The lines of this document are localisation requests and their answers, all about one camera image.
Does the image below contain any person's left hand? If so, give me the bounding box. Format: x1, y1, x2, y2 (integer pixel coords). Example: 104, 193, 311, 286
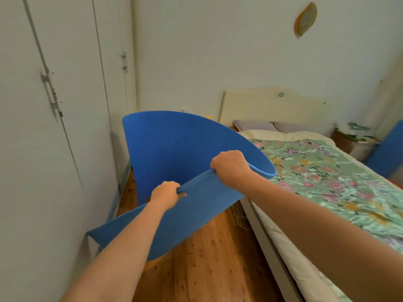
150, 181, 187, 212

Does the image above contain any person's right hand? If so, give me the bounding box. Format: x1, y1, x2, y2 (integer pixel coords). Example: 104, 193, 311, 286
210, 150, 254, 190

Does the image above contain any blue foam mat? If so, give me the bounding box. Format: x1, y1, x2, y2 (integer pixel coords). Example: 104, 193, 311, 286
86, 111, 277, 262

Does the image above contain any person's left forearm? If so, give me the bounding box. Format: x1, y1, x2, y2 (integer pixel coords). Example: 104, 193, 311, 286
60, 200, 167, 302

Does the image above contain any person's right forearm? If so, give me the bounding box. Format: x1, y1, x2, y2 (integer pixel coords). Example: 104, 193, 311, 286
234, 173, 403, 302

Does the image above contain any grey pillow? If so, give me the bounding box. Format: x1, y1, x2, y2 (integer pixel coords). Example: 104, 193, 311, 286
233, 120, 278, 132
273, 122, 334, 137

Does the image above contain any cream bed headboard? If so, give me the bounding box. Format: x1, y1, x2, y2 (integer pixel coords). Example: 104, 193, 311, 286
218, 86, 328, 129

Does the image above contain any green floral bedspread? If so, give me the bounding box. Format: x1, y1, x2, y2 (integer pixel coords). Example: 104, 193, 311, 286
249, 139, 403, 249

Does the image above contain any cream mattress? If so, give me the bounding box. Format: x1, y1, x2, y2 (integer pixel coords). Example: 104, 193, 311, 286
238, 129, 403, 302

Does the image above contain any wooden nightstand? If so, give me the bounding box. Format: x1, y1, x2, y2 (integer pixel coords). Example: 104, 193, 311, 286
331, 130, 380, 162

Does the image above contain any white wardrobe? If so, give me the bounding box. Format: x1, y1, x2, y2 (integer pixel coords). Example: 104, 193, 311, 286
0, 0, 138, 302

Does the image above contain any green and white bundle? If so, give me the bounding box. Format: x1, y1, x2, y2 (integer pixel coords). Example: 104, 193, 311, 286
336, 122, 377, 142

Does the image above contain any blue foam board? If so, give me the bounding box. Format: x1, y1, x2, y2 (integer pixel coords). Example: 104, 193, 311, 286
364, 120, 403, 180

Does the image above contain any grey bed frame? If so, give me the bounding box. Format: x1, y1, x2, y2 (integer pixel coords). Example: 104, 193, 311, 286
239, 197, 304, 302

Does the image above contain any oval wall lamp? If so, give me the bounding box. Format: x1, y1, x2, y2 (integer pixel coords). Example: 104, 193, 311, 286
294, 2, 318, 39

